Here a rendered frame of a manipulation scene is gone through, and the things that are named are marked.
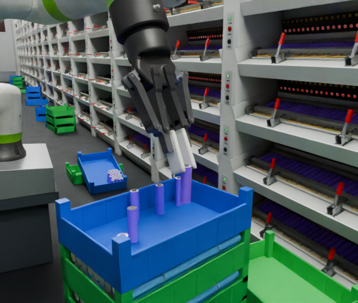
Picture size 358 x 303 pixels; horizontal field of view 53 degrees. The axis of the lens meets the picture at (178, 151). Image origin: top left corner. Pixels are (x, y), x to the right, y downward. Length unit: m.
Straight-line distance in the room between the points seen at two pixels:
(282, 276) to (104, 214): 0.52
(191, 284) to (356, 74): 0.63
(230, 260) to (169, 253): 0.17
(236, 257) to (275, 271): 0.33
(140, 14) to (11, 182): 0.80
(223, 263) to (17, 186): 0.77
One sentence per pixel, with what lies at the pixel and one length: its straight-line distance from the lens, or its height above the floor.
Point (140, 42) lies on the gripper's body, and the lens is 0.60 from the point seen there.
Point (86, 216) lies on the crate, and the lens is 0.70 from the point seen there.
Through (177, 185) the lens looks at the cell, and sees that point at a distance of 0.77.
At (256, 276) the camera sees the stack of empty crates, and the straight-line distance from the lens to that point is 1.01.
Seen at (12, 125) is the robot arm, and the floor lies 0.50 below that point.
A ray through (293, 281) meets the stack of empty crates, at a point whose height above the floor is 0.16.
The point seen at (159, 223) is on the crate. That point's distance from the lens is 0.72.
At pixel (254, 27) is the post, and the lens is 1.36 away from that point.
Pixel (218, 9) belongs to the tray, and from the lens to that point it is 1.43.
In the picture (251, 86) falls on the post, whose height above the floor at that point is 0.61.
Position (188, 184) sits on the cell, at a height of 0.52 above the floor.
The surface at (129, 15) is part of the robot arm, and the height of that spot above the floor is 0.78.
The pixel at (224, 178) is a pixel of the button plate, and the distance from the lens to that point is 1.43.
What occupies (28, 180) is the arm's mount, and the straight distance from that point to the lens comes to 1.25.
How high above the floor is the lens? 0.72
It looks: 15 degrees down
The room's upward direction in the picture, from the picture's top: straight up
